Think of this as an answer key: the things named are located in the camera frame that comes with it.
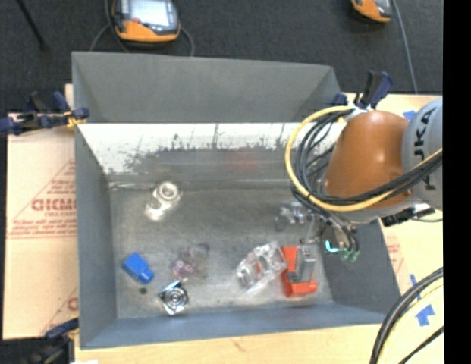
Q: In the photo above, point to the clear purple plastic toy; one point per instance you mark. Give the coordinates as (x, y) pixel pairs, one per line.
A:
(189, 262)

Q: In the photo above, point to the orange plastic tool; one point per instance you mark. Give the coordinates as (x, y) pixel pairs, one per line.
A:
(300, 288)

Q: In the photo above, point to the blue block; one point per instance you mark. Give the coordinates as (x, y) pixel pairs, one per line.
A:
(136, 267)

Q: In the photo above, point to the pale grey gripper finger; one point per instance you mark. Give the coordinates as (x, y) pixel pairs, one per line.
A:
(299, 265)
(308, 264)

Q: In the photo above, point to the grey metal bin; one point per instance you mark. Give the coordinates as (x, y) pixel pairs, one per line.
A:
(227, 89)

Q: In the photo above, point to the shiny silver square dish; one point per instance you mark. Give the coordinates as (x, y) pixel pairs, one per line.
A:
(173, 298)

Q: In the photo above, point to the black cylinder on white bracket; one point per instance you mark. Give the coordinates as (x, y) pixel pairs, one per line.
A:
(396, 218)

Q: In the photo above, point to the brown cardboard board red print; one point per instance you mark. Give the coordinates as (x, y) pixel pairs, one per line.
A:
(38, 264)

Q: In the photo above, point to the clear plastic block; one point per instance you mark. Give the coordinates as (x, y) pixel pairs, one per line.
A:
(259, 267)

